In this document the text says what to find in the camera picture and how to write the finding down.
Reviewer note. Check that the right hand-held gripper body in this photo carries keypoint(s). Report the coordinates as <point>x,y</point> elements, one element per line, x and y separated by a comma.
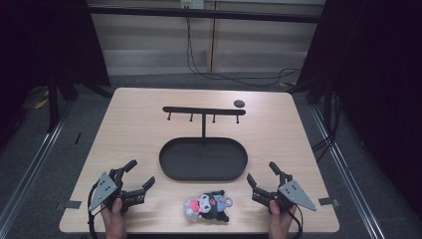
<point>293,192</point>

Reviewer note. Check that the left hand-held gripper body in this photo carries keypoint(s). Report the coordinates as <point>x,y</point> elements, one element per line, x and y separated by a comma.
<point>106,189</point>

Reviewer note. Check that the black hook stand with tray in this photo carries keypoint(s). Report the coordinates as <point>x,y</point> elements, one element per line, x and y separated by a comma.
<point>203,161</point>

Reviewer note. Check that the person's left hand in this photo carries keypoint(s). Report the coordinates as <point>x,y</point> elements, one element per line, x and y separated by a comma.
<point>115,220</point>

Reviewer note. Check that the person's right hand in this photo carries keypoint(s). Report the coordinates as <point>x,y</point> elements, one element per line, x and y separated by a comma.
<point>279,222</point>

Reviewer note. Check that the grey tape piece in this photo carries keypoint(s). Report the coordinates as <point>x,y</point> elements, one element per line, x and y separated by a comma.
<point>328,201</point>
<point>73,204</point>

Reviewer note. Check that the small black round disc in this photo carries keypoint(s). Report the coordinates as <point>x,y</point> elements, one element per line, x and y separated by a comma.
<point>239,103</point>

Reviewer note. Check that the black stand legs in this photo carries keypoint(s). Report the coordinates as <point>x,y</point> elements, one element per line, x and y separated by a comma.
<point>53,106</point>

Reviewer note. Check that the yellow floor tape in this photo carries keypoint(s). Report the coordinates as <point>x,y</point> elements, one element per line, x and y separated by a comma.
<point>41,103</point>

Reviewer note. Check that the black curtain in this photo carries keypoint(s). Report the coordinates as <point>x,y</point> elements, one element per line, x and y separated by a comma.
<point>46,43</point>
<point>378,83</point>

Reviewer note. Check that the black horizontal bar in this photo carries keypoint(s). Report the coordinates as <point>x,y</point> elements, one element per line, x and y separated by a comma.
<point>205,14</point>

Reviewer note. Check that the metal floor rail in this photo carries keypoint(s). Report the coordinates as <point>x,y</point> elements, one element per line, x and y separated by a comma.
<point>348,179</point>
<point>30,172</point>

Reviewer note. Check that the white wall socket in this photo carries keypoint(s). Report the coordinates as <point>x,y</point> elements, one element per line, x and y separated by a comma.
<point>192,3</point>

